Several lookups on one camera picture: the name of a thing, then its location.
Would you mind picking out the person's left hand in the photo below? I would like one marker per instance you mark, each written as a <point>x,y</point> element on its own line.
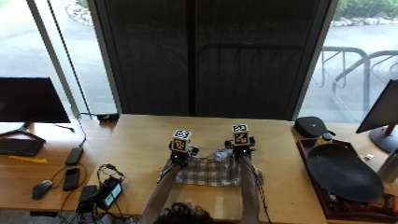
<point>179,156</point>

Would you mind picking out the dark wooden tray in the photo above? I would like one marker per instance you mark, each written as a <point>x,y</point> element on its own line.
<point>327,205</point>

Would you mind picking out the plaid checked cloth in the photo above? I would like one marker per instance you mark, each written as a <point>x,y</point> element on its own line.
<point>211,171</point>

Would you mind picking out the white marker cube on right glove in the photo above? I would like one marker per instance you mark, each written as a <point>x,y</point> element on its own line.
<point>239,134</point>

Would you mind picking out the grey metal bike rack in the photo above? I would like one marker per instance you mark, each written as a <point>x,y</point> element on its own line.
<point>372,57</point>
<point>366,81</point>

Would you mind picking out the black zip case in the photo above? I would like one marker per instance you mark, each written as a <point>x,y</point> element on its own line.
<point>310,126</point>

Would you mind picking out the black V-shaped monitor stand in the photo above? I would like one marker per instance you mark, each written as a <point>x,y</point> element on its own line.
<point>18,131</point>

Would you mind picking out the dark mesh window screen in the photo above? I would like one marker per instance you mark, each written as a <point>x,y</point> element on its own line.
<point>206,59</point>

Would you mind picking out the black oval plate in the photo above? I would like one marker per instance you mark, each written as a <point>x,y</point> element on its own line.
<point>343,172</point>

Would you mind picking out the white marker cube on left glove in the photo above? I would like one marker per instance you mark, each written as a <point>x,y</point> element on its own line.
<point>181,140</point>

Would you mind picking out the yellow flat strip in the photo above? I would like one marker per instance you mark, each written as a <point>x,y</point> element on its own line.
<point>27,160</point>

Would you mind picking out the small bottle with yellow label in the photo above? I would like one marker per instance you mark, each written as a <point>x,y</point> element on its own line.
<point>326,138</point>

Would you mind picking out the grey window frame post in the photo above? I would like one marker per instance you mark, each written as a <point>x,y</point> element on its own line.
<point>53,56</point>

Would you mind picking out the black monitor with round stand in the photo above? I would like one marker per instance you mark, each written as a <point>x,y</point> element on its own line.
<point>383,110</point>

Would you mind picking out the black keyboard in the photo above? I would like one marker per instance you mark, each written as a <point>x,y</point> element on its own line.
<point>18,147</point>

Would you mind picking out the orange packet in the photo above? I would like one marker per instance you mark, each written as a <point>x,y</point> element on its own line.
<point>383,202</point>

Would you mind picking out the white marker cube on glove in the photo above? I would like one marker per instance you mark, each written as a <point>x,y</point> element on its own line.
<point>239,134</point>
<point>181,140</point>

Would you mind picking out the round grey monitor stand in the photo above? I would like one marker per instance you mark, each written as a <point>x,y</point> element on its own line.
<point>384,140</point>

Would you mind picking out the black phone with dark screen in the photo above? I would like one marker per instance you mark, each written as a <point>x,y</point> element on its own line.
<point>70,179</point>

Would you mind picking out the black power adapter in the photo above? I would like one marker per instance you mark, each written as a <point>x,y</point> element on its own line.
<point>73,156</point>

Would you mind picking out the black power bank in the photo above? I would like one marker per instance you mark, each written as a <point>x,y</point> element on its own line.
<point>86,197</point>

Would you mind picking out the person's right hand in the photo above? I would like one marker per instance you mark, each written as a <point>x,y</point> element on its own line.
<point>242,151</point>

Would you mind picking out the small white plug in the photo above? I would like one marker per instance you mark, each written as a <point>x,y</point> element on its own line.
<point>368,156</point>

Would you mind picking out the black computer monitor with V-stand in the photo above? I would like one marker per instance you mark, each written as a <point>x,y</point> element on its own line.
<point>27,99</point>

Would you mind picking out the smartphone with lit screen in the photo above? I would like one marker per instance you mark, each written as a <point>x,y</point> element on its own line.
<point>110,193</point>

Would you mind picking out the black computer mouse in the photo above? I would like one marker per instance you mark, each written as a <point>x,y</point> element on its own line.
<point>41,189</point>

